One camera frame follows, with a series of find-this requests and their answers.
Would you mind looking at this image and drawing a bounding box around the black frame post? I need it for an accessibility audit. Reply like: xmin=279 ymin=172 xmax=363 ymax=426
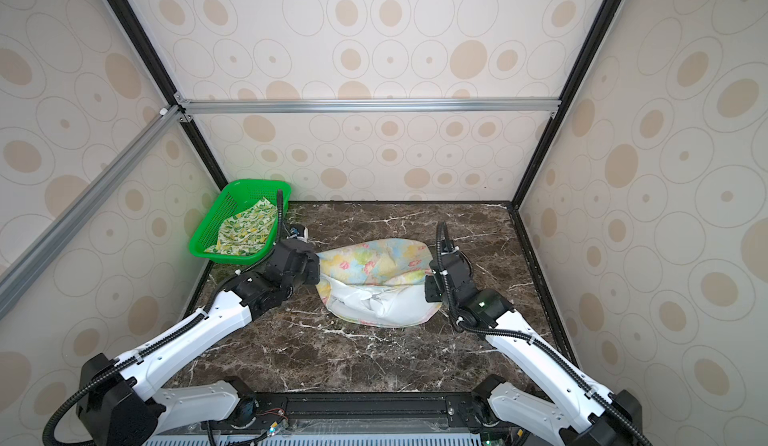
xmin=105 ymin=0 xmax=228 ymax=190
xmin=512 ymin=0 xmax=640 ymax=208

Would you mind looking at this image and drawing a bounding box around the pastel floral skirt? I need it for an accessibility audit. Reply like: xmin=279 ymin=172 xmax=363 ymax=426
xmin=316 ymin=238 xmax=441 ymax=328

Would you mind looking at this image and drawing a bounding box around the left black frame post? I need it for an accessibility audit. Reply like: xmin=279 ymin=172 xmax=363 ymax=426
xmin=105 ymin=0 xmax=228 ymax=190

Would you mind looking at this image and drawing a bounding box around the diagonal aluminium rail left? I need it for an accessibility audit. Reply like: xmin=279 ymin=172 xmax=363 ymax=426
xmin=1 ymin=106 xmax=181 ymax=316

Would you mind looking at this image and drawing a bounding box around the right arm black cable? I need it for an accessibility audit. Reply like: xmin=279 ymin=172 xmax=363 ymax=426
xmin=435 ymin=221 xmax=655 ymax=446

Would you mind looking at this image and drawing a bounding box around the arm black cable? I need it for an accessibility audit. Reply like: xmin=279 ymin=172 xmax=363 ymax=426
xmin=41 ymin=189 xmax=287 ymax=446
xmin=435 ymin=221 xmax=655 ymax=446

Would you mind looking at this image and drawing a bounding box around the horizontal aluminium rail back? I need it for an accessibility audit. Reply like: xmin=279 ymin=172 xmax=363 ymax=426
xmin=181 ymin=98 xmax=560 ymax=114

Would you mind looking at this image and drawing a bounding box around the green plastic basket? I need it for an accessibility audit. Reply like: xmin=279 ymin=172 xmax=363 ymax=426
xmin=189 ymin=179 xmax=292 ymax=265

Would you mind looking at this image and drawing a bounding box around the right black frame post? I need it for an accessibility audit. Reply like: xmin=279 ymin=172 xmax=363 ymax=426
xmin=512 ymin=0 xmax=640 ymax=208

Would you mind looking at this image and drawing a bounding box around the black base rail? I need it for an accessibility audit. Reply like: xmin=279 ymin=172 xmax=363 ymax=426
xmin=106 ymin=389 xmax=625 ymax=446

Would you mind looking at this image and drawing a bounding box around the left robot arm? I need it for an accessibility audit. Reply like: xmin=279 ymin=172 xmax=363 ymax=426
xmin=75 ymin=236 xmax=320 ymax=445

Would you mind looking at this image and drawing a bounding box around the green yellow patterned skirt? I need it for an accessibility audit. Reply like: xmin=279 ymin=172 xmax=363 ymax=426
xmin=205 ymin=198 xmax=277 ymax=256

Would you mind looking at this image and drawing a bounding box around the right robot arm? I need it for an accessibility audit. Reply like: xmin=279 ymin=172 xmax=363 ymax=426
xmin=425 ymin=246 xmax=650 ymax=445

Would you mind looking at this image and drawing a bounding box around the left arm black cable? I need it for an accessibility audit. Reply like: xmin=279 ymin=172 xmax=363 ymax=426
xmin=41 ymin=189 xmax=287 ymax=446

